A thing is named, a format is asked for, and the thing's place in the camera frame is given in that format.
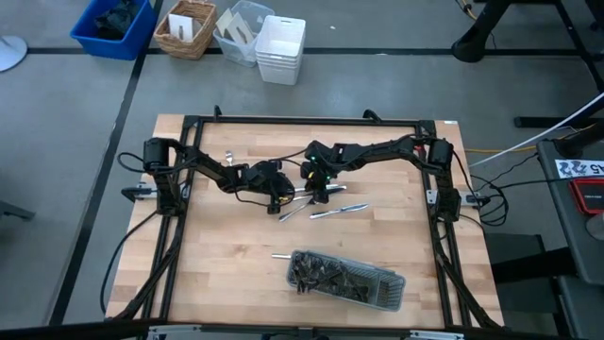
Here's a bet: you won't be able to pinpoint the yellow cable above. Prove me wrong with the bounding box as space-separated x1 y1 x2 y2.
464 146 539 156

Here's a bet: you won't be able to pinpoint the grey metal foot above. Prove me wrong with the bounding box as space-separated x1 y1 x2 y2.
0 199 37 222

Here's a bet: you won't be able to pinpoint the black stand base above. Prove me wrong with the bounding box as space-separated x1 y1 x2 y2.
450 0 510 64

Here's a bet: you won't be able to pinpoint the clear plastic bin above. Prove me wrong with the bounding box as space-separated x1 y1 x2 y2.
211 0 277 68

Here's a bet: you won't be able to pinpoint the black table foot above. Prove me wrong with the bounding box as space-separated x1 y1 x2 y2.
490 233 579 285

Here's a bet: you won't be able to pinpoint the beige cardboard card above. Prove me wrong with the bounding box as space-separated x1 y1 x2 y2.
215 8 257 46

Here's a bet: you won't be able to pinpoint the stacked white plastic bins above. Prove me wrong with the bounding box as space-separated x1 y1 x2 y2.
254 14 307 87

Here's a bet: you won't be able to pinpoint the black floor cable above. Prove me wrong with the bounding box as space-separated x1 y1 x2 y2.
99 212 159 316

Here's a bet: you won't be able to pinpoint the grey round disc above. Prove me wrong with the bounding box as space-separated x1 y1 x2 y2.
585 212 604 243

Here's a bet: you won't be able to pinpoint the dark grey side table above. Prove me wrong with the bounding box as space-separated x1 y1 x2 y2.
536 123 604 287

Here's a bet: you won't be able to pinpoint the blue plastic bin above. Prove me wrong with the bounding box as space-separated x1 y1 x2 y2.
69 0 159 61

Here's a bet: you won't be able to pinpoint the black metal table frame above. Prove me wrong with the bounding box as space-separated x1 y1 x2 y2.
106 112 506 332

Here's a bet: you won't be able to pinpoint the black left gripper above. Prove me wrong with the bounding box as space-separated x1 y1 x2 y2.
247 160 296 216

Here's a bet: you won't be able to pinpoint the white label card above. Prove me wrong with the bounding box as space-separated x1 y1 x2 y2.
167 12 196 43

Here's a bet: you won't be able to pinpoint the white printed label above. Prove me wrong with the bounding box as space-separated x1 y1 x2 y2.
555 159 604 180

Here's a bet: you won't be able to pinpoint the grey mesh cutlery basket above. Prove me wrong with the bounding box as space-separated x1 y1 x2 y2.
285 248 408 313

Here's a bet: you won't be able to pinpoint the black metal bar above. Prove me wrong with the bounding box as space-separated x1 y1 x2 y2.
512 115 604 129

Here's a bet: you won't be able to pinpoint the red black device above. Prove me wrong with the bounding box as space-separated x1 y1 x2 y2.
568 178 604 217

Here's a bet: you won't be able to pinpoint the white cable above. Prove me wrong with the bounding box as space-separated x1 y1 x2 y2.
468 92 604 167

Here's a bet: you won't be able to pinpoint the black cloth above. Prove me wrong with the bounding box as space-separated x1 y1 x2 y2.
92 0 143 42

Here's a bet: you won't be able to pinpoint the silver metal bracket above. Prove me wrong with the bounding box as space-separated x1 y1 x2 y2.
146 323 205 340
409 329 466 340

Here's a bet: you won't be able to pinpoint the white round floor base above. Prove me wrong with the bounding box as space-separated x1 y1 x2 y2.
0 35 28 74

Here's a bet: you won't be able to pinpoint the wicker basket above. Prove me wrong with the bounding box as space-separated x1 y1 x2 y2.
153 0 219 61

